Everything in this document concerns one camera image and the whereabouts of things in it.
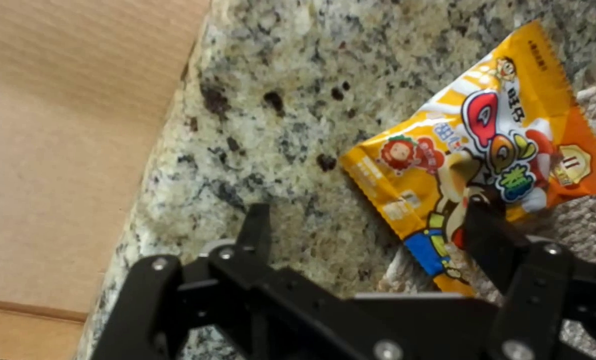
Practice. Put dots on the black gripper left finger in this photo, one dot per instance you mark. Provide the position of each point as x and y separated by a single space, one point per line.
211 306

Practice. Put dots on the flat cardboard box white rim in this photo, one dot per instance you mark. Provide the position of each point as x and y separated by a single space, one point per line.
65 132

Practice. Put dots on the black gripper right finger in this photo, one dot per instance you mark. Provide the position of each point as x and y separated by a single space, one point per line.
551 306

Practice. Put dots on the orange cartoon snack packet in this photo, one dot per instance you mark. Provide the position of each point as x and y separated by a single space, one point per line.
444 181

